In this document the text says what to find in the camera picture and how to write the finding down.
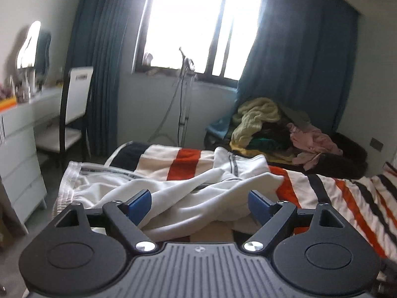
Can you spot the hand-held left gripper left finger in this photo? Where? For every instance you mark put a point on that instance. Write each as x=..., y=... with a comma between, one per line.
x=141, y=206

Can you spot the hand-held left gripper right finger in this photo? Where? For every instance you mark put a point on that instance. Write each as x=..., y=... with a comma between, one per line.
x=258, y=206

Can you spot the white pants with grey stripe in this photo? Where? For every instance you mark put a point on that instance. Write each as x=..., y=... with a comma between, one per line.
x=186, y=192

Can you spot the dark clothes pile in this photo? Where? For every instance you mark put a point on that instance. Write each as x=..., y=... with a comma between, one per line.
x=279, y=136

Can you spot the green garment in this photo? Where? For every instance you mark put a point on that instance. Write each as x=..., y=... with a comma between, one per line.
x=260, y=144

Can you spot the striped blanket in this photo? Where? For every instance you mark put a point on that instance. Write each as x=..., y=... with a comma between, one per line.
x=189, y=161

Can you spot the pink garment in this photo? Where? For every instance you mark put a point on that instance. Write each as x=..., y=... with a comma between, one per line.
x=310, y=142

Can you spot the light blue cloth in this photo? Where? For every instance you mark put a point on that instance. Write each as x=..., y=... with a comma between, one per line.
x=220, y=127

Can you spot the pale yellow knitted garment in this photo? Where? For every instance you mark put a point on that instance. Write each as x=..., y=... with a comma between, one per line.
x=254, y=115

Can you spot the dark brown fuzzy cloth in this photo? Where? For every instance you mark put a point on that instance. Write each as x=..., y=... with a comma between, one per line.
x=341, y=165

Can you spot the grey garment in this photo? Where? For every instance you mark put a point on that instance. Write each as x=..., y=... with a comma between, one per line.
x=294, y=113

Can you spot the metal tripod stand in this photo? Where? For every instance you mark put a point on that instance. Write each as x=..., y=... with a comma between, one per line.
x=182, y=99

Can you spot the white dresser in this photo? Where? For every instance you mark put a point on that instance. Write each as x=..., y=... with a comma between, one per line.
x=21, y=149

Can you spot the blue curtain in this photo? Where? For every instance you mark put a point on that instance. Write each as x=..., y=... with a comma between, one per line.
x=297, y=56
x=99, y=68

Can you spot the group of cosmetic bottles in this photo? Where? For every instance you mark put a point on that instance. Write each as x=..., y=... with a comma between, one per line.
x=26, y=85

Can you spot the orange box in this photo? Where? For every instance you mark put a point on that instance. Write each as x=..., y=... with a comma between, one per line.
x=6, y=104

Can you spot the dark framed window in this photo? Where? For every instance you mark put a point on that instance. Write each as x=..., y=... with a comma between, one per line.
x=198, y=21

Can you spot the white chair with black frame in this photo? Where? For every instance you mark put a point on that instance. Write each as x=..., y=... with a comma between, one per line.
x=76, y=93

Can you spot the wall socket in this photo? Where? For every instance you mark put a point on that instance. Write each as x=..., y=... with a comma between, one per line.
x=377, y=144

